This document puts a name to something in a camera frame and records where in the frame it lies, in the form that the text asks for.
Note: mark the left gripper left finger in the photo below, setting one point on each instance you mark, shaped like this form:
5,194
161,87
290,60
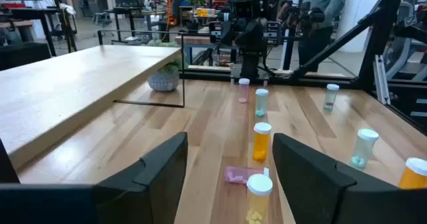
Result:
150,190

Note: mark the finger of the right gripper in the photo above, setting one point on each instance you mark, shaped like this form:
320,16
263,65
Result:
220,34
273,34

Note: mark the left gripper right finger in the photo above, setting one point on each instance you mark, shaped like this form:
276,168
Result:
317,190

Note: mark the pink pill bottle white cap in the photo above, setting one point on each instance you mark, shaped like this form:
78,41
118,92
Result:
241,174
243,92

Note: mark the yellow pill bottle white cap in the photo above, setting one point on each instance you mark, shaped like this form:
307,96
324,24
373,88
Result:
257,204

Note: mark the teal pill bottle white cap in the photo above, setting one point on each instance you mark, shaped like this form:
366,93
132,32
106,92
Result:
363,150
261,104

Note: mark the orange pill bottle white cap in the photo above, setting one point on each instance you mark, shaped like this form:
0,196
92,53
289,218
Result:
413,179
261,144

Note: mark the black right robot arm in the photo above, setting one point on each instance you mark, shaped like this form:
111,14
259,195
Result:
250,62

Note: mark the yellow box stack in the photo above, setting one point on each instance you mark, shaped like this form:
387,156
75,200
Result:
205,12

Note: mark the wooden workbench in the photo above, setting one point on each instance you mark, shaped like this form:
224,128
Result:
193,40

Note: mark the person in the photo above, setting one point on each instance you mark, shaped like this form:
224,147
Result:
320,4

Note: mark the green plant in patterned pot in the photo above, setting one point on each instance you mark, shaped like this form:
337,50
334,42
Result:
163,80

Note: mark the black desk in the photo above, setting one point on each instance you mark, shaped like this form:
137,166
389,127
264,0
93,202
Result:
133,10
36,13

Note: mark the grey office chair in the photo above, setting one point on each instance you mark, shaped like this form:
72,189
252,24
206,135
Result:
100,15

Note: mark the grey metal machine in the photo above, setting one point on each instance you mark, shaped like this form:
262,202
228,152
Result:
407,24

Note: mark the black cabinet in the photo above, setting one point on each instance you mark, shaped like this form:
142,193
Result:
23,54

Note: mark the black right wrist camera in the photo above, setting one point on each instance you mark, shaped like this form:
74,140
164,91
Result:
244,9

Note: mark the wooden shelf black metal frame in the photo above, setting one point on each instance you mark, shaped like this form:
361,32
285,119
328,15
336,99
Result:
66,90

